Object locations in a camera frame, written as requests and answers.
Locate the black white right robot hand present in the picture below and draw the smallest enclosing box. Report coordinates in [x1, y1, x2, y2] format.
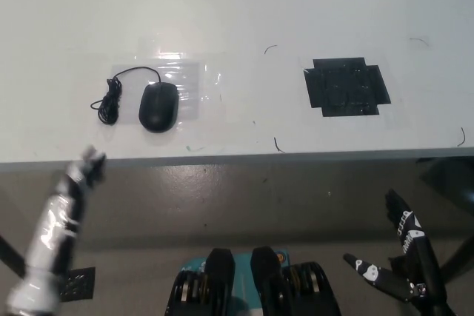
[343, 189, 447, 304]

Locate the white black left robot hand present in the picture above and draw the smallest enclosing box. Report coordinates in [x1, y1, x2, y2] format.
[22, 144, 108, 280]

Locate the black computer mouse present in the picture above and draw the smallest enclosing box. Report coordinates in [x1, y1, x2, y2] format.
[138, 81, 181, 133]

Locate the black table leg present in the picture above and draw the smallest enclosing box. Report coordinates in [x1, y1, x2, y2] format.
[439, 233, 474, 284]
[0, 233, 27, 280]

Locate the black floor marker square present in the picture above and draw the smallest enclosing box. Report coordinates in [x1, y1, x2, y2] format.
[58, 266, 97, 302]

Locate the black tape patch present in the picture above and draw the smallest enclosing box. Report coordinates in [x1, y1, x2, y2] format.
[304, 57, 393, 118]

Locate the clear plastic film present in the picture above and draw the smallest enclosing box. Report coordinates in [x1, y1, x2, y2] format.
[110, 36, 227, 122]

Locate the black mouse cable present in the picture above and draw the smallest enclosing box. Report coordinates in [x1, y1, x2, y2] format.
[90, 66, 162, 126]

